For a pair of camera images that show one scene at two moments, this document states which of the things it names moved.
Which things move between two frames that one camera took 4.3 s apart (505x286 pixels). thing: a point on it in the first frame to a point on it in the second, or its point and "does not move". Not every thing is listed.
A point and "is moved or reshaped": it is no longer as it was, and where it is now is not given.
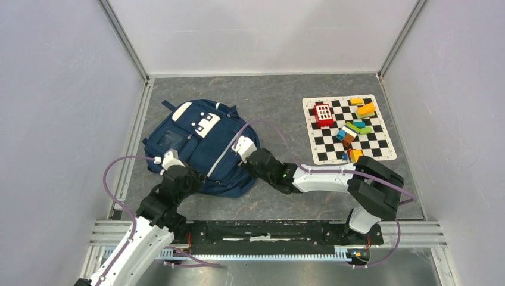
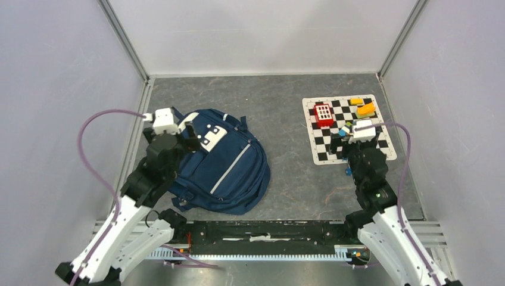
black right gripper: (248, 164) to (335, 140)
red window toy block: (323, 115) does not move
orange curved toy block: (365, 111) does not move
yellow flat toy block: (357, 101) does not move
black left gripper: (198, 182) to (192, 143)
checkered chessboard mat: (342, 128) does not move
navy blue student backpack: (202, 133) is moved or reshaped
